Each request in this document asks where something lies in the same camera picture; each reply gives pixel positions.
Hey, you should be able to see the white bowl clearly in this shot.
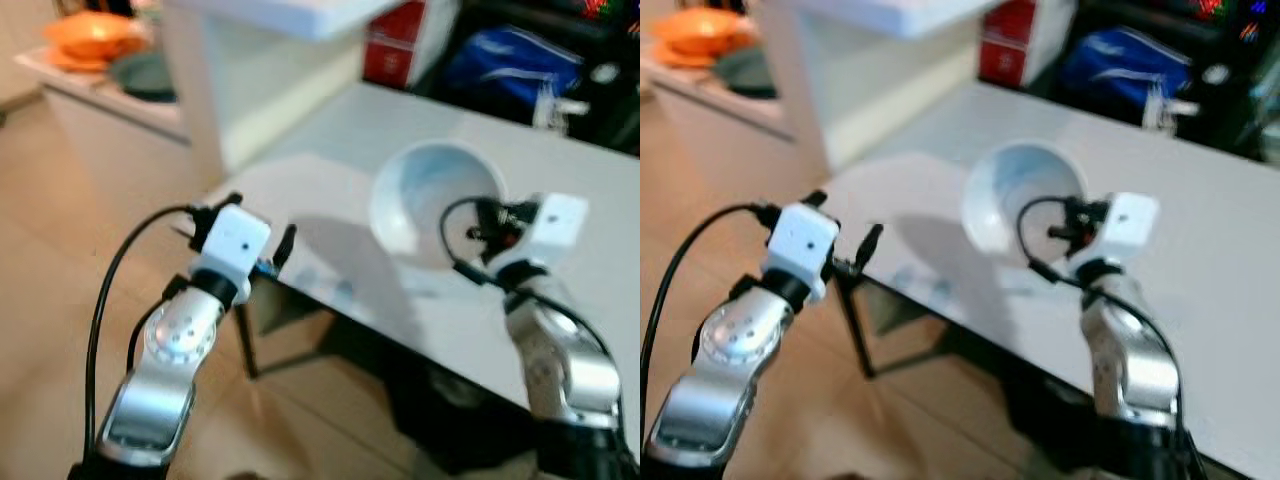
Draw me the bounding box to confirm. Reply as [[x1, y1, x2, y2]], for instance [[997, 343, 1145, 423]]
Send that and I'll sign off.
[[368, 139, 510, 271], [960, 139, 1090, 265]]

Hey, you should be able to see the low white cabinet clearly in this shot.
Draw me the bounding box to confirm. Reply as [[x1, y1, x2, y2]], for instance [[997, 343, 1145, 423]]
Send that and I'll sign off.
[[640, 40, 799, 173], [14, 44, 195, 177]]

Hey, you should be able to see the small white gadget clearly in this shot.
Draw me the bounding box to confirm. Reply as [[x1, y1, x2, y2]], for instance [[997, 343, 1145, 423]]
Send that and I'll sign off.
[[1138, 84, 1199, 133], [533, 84, 593, 133]]

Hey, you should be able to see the dark grey plate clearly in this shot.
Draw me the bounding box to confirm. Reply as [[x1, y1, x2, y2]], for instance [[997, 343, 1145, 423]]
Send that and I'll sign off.
[[107, 50, 181, 104], [713, 45, 783, 100]]

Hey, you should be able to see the blue bag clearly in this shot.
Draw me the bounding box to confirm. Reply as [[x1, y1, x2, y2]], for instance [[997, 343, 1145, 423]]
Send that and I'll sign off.
[[1058, 25, 1193, 127], [443, 25, 587, 127]]

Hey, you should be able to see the red box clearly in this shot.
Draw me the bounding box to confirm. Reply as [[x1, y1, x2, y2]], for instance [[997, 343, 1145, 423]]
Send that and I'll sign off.
[[361, 0, 433, 90], [977, 0, 1043, 88]]

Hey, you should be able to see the orange bowl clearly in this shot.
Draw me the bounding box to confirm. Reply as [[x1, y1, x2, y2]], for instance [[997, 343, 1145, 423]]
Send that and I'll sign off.
[[648, 7, 757, 70], [42, 9, 153, 74]]

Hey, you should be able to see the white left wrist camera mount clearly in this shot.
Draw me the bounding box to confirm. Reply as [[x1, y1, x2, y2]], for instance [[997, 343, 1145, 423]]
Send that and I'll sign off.
[[763, 203, 841, 303], [188, 205, 273, 304]]

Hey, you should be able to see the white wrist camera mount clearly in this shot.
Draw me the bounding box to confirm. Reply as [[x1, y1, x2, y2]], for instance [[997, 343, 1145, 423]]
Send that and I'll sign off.
[[1066, 192, 1159, 279], [763, 203, 841, 303], [188, 205, 273, 304], [484, 193, 589, 283]]

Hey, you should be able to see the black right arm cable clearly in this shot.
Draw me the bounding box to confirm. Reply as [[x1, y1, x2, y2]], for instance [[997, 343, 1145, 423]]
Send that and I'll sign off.
[[1016, 195, 1205, 473], [439, 196, 629, 473]]

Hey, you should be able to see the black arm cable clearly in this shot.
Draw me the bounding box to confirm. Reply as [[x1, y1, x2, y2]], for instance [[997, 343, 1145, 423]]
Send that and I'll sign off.
[[439, 196, 629, 473], [640, 202, 779, 443], [1016, 195, 1205, 473], [84, 204, 205, 463]]

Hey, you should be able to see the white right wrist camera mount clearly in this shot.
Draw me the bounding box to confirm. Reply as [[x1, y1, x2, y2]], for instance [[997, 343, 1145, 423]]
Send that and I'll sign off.
[[484, 193, 589, 283], [1066, 192, 1159, 279]]

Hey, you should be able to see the black table leg frame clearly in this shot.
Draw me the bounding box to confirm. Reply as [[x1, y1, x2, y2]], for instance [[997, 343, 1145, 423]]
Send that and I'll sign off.
[[234, 280, 341, 383], [838, 272, 941, 381]]

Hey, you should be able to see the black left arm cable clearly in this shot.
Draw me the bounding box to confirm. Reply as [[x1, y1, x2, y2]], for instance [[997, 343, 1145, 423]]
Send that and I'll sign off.
[[84, 204, 205, 463], [640, 202, 779, 443]]

